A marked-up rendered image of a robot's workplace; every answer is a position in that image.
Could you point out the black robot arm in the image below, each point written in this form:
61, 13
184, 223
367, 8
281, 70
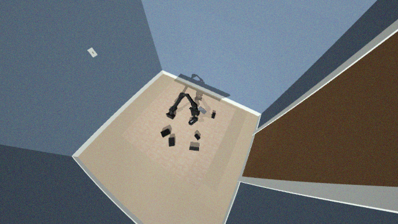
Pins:
193, 109

